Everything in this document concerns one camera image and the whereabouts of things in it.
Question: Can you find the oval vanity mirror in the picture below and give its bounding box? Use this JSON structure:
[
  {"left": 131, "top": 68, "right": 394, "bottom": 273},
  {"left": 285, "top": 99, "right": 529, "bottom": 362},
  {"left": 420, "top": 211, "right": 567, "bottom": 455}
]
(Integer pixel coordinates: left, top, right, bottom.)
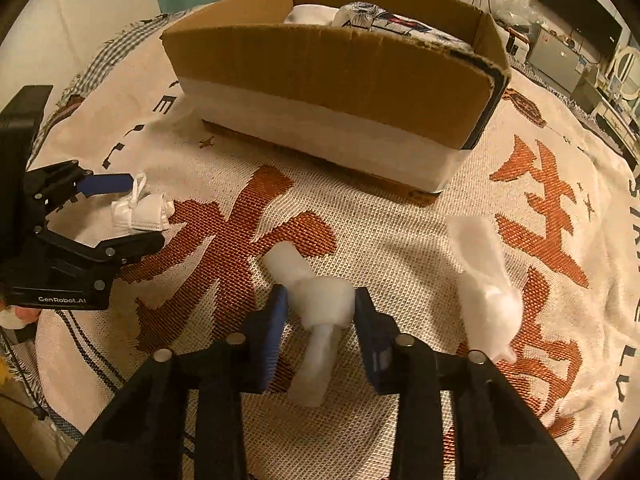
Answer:
[{"left": 608, "top": 47, "right": 640, "bottom": 101}]

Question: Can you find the white dressing table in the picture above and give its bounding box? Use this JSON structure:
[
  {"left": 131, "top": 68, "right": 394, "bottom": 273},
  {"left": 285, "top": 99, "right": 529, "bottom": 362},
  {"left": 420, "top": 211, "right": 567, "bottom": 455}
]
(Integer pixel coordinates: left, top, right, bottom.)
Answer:
[{"left": 592, "top": 89, "right": 639, "bottom": 159}]

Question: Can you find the black wall television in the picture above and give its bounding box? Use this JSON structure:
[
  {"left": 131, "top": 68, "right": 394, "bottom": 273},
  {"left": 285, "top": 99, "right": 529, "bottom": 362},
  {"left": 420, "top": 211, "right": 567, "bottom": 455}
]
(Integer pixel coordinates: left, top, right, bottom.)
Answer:
[{"left": 538, "top": 0, "right": 623, "bottom": 61}]

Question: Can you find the white sock bundle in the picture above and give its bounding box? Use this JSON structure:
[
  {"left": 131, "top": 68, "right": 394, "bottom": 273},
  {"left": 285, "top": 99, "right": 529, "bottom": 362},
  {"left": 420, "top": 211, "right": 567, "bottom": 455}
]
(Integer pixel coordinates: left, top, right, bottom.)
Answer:
[{"left": 262, "top": 242, "right": 355, "bottom": 408}]

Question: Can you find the brown cardboard box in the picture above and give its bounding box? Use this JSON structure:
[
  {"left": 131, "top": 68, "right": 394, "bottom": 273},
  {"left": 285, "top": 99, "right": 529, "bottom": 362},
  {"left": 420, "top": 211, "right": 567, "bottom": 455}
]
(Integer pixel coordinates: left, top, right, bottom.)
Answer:
[{"left": 162, "top": 0, "right": 511, "bottom": 203}]

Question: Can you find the striped checked cloth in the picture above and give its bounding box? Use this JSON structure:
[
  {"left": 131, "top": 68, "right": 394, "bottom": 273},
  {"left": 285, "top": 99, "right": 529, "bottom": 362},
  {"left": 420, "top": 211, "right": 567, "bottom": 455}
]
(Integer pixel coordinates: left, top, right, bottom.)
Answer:
[{"left": 27, "top": 6, "right": 198, "bottom": 166}]

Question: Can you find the person's left hand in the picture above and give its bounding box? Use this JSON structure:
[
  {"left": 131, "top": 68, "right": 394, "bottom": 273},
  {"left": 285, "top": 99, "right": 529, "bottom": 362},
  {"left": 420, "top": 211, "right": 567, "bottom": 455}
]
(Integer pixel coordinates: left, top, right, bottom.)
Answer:
[{"left": 0, "top": 298, "right": 41, "bottom": 330}]

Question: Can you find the white plush item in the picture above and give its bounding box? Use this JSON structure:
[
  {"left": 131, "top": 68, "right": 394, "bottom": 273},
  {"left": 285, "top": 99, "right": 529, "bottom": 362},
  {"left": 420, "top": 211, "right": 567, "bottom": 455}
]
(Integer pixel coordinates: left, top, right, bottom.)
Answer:
[{"left": 284, "top": 4, "right": 338, "bottom": 26}]

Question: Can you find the white crumpled soft cloth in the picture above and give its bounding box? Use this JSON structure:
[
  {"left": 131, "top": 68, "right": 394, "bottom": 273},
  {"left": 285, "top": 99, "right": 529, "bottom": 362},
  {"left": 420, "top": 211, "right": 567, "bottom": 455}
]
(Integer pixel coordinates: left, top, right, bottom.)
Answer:
[{"left": 447, "top": 217, "right": 524, "bottom": 364}]

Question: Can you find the small grey fridge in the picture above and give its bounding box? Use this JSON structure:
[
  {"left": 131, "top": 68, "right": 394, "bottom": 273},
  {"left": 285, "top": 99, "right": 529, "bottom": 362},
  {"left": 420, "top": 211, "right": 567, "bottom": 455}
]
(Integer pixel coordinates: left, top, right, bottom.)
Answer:
[{"left": 527, "top": 28, "right": 585, "bottom": 94}]

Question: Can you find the cream blanket with orange characters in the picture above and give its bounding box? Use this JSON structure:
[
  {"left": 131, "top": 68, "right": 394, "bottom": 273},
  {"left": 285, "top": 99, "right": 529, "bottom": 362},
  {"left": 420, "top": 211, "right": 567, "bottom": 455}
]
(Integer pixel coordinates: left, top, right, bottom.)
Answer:
[{"left": 36, "top": 32, "right": 639, "bottom": 479}]

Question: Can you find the black white patterned bundle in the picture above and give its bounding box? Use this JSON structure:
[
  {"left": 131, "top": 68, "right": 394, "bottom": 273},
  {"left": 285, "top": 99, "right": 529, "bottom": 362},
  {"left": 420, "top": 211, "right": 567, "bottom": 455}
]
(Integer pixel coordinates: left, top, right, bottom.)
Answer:
[{"left": 331, "top": 1, "right": 472, "bottom": 52}]

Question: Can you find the small white cloth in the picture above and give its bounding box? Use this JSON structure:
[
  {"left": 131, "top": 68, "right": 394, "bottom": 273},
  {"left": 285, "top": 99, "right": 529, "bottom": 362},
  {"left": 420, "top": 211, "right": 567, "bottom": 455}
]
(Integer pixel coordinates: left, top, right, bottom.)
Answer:
[{"left": 111, "top": 172, "right": 175, "bottom": 236}]

